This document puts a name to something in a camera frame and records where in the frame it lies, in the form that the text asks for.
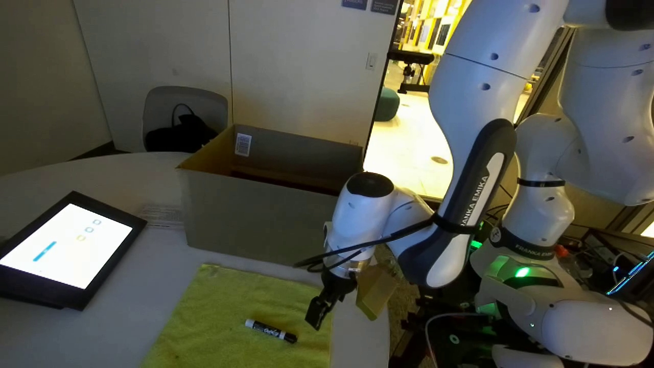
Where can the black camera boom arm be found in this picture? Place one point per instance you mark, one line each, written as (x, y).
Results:
(411, 56)

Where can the black tablet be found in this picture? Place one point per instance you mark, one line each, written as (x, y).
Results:
(68, 248)

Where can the grey round-back chair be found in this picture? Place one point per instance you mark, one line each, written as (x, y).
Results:
(205, 99)

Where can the dark monitor with blue edge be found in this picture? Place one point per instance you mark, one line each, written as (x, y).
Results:
(634, 273)

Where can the open cardboard box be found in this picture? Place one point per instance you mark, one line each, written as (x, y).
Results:
(257, 217)

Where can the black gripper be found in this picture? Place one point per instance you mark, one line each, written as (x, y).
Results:
(340, 284)

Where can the black robot stand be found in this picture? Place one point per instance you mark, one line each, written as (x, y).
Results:
(411, 333)

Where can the yellow microfiber towel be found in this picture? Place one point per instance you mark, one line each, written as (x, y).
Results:
(205, 320)

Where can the black bag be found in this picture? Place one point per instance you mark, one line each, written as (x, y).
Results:
(181, 134)

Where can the black marker pen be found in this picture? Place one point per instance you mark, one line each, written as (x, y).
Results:
(270, 332)

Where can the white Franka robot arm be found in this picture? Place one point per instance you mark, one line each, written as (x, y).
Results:
(490, 88)

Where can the green round ottoman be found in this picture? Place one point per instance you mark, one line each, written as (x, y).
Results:
(389, 102)

